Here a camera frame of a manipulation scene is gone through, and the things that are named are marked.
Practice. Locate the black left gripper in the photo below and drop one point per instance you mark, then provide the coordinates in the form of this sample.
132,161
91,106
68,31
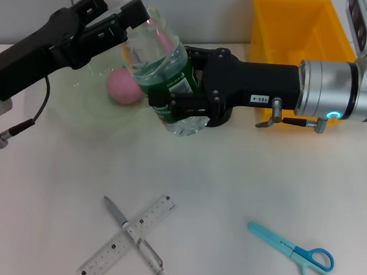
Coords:
35,54

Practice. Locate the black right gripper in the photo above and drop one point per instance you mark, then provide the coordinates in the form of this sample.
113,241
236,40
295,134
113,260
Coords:
253,82

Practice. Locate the clear bottle with green label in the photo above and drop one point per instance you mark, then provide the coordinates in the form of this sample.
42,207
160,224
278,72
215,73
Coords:
158,47

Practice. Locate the pink peach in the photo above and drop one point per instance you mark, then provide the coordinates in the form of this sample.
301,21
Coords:
124,87

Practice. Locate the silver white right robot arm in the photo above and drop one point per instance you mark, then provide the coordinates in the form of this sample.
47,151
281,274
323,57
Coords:
331,91

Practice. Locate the black mesh pen holder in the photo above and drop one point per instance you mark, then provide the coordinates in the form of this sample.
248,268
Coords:
223,118

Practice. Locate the translucent green fruit bowl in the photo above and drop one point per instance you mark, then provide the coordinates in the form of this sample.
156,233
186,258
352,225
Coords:
78,105

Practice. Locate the transparent plastic ruler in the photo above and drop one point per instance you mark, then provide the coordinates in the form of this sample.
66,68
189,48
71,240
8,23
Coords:
156,215

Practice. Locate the grey white pen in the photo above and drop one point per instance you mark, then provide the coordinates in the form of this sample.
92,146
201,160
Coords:
148,254

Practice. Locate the blue scissors with sheath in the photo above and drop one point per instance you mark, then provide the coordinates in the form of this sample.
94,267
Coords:
289,247

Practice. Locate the yellow plastic bin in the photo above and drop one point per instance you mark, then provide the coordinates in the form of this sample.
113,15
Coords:
289,25

